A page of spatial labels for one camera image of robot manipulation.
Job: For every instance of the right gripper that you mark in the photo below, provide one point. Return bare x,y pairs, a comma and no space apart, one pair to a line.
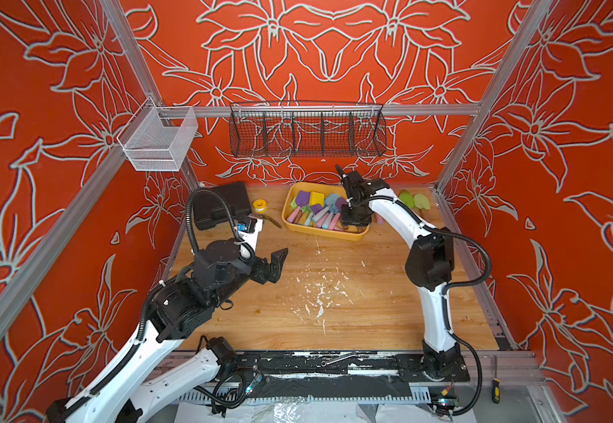
356,210

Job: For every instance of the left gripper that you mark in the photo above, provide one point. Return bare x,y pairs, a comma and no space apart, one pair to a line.
276,263

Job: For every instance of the pale green shovel wooden handle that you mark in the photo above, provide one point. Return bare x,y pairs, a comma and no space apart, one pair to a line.
422,202

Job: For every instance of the yellow shovel purple handle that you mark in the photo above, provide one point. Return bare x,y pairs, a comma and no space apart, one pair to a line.
316,205

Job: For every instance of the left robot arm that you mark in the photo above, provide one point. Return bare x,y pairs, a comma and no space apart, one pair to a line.
171,312

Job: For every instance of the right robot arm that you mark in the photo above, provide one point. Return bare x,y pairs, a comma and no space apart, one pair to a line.
429,267

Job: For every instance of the light blue shovel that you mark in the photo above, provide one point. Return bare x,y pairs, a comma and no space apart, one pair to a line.
327,215

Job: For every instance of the yellow plastic storage box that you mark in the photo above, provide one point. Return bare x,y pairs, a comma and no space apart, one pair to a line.
351,234

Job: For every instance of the metal valve fitting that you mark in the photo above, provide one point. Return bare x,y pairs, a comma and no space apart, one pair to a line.
266,217

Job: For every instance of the yellow tape roll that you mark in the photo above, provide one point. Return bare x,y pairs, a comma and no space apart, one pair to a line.
260,205

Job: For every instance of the black plastic tool case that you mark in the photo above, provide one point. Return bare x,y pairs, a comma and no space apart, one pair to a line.
210,205

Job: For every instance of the purple pointed shovel pink handle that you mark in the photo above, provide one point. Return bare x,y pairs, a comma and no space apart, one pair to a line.
298,204

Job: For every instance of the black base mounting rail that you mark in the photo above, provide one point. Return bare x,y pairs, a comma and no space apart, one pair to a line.
406,366

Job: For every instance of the black wire wall basket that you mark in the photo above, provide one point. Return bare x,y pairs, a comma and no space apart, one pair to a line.
291,129

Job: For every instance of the white cable duct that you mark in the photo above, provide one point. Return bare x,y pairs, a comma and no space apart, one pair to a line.
408,395

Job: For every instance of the white mesh wall basket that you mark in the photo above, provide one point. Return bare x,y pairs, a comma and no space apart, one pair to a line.
157,139

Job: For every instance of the yellow handled screwdriver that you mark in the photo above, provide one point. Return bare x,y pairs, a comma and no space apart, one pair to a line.
495,390

